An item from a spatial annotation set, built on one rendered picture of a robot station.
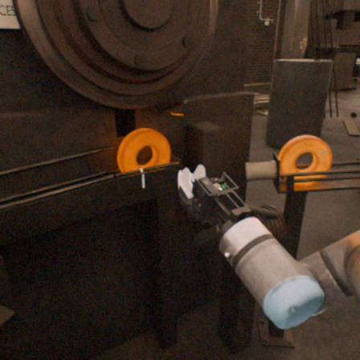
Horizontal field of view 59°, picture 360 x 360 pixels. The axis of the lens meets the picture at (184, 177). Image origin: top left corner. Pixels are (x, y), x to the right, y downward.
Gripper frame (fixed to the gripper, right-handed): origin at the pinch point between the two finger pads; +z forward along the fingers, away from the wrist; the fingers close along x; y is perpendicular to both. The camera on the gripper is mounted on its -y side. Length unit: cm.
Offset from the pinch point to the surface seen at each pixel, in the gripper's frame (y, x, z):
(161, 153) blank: -6.7, -4.4, 18.1
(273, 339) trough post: -70, -39, -24
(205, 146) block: -5.0, -17.3, 15.6
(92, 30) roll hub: 26.3, 14.9, 17.5
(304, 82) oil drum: -53, -228, 146
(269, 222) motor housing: -23.1, -32.7, -5.0
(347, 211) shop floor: -85, -154, 21
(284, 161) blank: -4.4, -36.1, 1.2
